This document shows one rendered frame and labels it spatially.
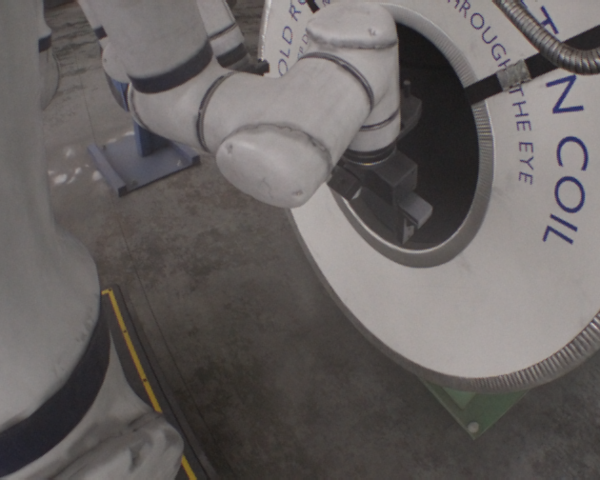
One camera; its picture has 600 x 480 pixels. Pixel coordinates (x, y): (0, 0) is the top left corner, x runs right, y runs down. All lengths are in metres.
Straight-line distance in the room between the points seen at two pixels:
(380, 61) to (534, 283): 0.47
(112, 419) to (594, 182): 0.60
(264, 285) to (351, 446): 0.70
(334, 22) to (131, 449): 0.36
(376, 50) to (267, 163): 0.15
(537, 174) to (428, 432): 0.89
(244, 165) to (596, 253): 0.51
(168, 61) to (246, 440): 1.06
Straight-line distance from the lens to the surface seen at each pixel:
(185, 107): 0.40
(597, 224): 0.64
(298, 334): 1.44
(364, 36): 0.38
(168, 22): 0.36
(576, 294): 0.69
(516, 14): 0.38
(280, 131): 0.32
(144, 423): 0.22
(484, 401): 1.42
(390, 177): 0.51
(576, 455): 1.54
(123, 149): 2.58
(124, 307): 1.15
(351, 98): 0.36
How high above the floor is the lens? 1.15
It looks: 41 degrees down
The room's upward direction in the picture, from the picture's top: 4 degrees clockwise
